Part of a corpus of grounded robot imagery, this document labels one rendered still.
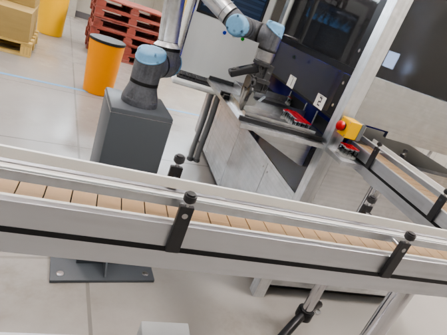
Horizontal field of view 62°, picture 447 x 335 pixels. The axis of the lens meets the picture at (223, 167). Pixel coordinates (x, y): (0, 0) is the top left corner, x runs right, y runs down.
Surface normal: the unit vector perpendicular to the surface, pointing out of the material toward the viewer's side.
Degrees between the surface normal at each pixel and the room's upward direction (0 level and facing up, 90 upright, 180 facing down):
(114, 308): 0
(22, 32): 90
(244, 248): 90
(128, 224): 90
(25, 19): 90
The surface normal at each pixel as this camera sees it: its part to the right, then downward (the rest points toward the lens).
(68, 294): 0.33, -0.87
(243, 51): 0.18, 0.45
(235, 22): -0.32, 0.29
